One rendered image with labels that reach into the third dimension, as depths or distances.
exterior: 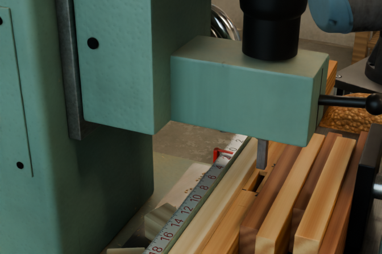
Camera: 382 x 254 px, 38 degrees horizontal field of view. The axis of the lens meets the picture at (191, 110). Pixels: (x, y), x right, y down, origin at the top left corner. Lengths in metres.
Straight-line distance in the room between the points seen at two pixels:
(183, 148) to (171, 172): 1.69
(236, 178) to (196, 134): 2.11
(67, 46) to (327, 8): 0.63
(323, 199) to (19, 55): 0.29
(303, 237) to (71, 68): 0.26
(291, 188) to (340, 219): 0.07
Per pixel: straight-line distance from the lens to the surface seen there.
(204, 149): 2.53
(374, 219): 0.61
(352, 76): 1.19
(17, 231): 0.63
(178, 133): 2.67
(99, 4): 0.50
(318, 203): 0.49
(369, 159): 0.52
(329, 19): 1.06
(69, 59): 0.53
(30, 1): 0.50
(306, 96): 0.49
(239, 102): 0.51
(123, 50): 0.50
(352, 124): 0.77
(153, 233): 0.70
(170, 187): 0.81
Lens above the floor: 1.25
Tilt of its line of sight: 26 degrees down
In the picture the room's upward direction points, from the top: straight up
